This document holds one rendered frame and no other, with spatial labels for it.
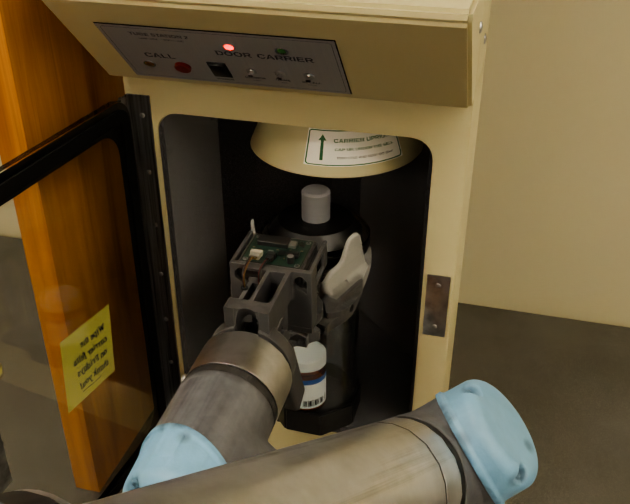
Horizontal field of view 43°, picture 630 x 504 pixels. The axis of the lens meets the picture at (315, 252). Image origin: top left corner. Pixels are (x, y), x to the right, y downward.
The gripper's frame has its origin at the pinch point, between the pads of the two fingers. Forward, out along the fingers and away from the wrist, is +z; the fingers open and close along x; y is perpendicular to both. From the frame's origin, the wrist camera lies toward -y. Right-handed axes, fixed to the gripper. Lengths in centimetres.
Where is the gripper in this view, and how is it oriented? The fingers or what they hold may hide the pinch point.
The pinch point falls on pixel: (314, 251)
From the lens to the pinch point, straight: 79.9
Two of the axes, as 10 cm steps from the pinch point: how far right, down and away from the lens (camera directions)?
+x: -9.7, -1.4, 2.2
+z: 2.6, -5.3, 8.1
